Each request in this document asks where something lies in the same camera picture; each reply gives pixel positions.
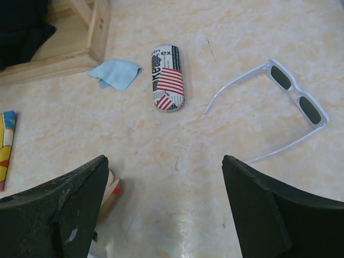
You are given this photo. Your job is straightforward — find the plaid glasses case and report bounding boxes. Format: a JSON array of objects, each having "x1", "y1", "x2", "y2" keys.
[{"x1": 97, "y1": 169, "x2": 123, "y2": 224}]

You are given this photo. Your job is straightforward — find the light blue cloth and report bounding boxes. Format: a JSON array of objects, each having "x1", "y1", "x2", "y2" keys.
[{"x1": 88, "y1": 59, "x2": 141, "y2": 91}]

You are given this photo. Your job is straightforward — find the navy tank top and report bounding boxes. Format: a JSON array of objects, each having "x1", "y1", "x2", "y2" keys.
[{"x1": 1, "y1": 0, "x2": 56, "y2": 71}]

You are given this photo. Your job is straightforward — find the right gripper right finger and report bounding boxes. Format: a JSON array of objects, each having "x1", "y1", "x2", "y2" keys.
[{"x1": 222, "y1": 155, "x2": 343, "y2": 257}]

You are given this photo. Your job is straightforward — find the flag newsprint glasses case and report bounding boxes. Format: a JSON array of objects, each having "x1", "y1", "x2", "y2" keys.
[{"x1": 151, "y1": 44, "x2": 185, "y2": 112}]

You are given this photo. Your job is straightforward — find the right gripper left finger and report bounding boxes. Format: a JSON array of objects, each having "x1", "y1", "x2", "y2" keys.
[{"x1": 1, "y1": 155, "x2": 109, "y2": 257}]

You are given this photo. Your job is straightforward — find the blue yellow cartoon pouch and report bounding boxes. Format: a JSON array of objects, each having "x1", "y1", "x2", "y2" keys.
[{"x1": 0, "y1": 110, "x2": 16, "y2": 192}]

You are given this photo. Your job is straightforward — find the white frame sunglasses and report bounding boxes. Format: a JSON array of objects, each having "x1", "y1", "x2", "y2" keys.
[{"x1": 203, "y1": 59, "x2": 329, "y2": 164}]

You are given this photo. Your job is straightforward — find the wooden clothes rack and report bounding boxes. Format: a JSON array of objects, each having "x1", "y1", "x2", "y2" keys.
[{"x1": 1, "y1": 0, "x2": 111, "y2": 85}]

